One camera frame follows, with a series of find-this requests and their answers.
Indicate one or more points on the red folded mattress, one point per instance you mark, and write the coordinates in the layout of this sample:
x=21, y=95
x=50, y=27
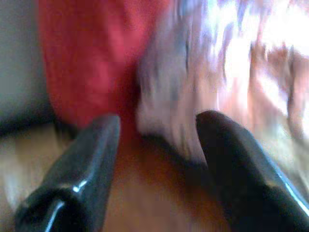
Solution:
x=84, y=60

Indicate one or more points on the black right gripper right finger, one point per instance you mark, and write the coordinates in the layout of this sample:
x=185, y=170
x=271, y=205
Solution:
x=241, y=174

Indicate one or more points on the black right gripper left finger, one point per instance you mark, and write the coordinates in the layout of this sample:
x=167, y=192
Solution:
x=79, y=174

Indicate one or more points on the pink cartoon print blanket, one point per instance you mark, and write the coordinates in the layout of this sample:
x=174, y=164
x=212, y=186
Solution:
x=217, y=72

